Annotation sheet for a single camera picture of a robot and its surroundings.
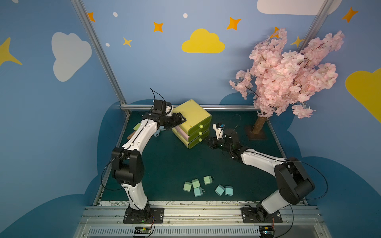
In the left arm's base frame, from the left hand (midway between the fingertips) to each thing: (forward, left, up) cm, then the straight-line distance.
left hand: (181, 119), depth 88 cm
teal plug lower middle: (-36, -11, -19) cm, 42 cm away
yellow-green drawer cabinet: (+6, -8, -1) cm, 10 cm away
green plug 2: (-32, -10, -19) cm, 38 cm away
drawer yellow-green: (-2, -14, -3) cm, 14 cm away
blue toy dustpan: (-7, +11, 0) cm, 13 cm away
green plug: (-33, -5, -19) cm, 39 cm away
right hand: (-8, -17, -6) cm, 19 cm away
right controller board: (-53, -46, -23) cm, 74 cm away
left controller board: (-54, +16, -22) cm, 60 cm away
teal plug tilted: (-35, -23, -19) cm, 46 cm away
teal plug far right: (-35, -28, -19) cm, 49 cm away
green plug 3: (-30, -17, -18) cm, 39 cm away
